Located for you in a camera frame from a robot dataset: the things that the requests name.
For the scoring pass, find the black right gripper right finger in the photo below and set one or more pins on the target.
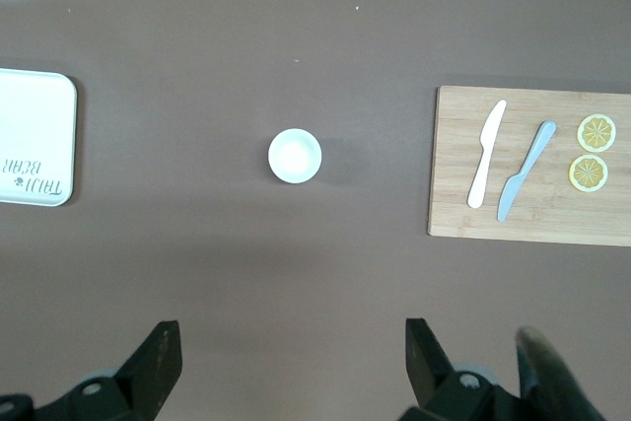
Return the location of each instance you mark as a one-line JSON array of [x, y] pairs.
[[429, 371]]

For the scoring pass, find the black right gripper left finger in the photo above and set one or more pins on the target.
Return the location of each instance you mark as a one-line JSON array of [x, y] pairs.
[[153, 367]]

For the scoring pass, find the white IKEA cup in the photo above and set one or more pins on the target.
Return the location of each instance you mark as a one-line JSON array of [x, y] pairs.
[[295, 156]]

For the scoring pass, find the wooden cutting board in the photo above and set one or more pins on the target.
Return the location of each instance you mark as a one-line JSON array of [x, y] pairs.
[[453, 169]]

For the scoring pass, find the white plastic knife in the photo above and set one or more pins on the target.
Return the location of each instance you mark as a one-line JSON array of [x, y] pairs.
[[485, 160]]

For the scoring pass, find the grey plastic knife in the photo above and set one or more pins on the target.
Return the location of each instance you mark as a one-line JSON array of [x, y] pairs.
[[525, 172]]

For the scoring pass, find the yellow lemon slice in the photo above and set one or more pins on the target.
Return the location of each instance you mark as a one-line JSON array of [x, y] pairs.
[[588, 173], [596, 132]]

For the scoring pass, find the beige bear print tray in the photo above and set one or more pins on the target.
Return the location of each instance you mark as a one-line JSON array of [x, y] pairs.
[[34, 120]]

